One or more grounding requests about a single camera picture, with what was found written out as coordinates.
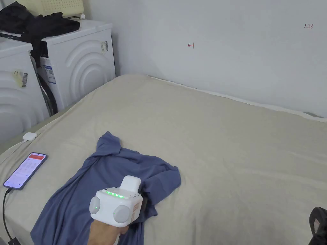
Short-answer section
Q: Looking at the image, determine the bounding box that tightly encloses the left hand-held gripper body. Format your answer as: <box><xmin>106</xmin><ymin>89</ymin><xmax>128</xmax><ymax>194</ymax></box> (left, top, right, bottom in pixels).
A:
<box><xmin>89</xmin><ymin>175</ymin><xmax>148</xmax><ymax>228</ymax></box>

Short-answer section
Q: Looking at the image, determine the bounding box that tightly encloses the black cable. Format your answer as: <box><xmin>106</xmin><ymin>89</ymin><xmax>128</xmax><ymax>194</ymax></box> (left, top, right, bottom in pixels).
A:
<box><xmin>2</xmin><ymin>188</ymin><xmax>19</xmax><ymax>245</ymax></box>

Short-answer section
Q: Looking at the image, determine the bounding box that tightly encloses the bed with beige sheet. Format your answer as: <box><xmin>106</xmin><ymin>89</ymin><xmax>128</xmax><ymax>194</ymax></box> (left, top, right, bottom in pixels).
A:
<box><xmin>0</xmin><ymin>73</ymin><xmax>327</xmax><ymax>245</ymax></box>

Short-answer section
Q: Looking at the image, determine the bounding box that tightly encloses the white washing machine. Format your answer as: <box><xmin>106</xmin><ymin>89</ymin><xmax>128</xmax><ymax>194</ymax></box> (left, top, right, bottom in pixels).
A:
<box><xmin>38</xmin><ymin>18</ymin><xmax>117</xmax><ymax>113</ymax></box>
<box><xmin>0</xmin><ymin>36</ymin><xmax>50</xmax><ymax>145</ymax></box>

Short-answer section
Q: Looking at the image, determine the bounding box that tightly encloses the beige perforated pillow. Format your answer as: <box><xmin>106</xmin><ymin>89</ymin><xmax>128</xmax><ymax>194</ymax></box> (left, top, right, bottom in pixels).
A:
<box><xmin>18</xmin><ymin>0</ymin><xmax>86</xmax><ymax>16</ymax></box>

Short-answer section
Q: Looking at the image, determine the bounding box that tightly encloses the white cable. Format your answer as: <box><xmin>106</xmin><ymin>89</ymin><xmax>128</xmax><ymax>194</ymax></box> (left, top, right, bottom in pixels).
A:
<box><xmin>0</xmin><ymin>139</ymin><xmax>27</xmax><ymax>157</ymax></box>

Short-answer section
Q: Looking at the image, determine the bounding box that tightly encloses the small white case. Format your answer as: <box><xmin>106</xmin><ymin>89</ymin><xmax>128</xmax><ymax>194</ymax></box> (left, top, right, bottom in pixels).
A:
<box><xmin>22</xmin><ymin>132</ymin><xmax>39</xmax><ymax>142</ymax></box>

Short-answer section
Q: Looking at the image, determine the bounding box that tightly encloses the smartphone with lit screen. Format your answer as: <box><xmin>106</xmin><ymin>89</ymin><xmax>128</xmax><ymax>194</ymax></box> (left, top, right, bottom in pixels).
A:
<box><xmin>3</xmin><ymin>152</ymin><xmax>48</xmax><ymax>191</ymax></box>

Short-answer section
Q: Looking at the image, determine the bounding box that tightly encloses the blue shirt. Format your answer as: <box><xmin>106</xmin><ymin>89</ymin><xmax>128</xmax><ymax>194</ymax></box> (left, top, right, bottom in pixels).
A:
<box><xmin>30</xmin><ymin>131</ymin><xmax>182</xmax><ymax>245</ymax></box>

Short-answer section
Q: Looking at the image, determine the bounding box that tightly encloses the person's left hand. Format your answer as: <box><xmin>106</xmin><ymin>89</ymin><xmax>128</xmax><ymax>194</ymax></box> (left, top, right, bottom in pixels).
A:
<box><xmin>88</xmin><ymin>219</ymin><xmax>129</xmax><ymax>245</ymax></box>

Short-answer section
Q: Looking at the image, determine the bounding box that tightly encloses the black garment pile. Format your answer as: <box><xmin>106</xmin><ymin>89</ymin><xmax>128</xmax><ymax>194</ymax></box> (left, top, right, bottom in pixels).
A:
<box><xmin>0</xmin><ymin>1</ymin><xmax>81</xmax><ymax>67</ymax></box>

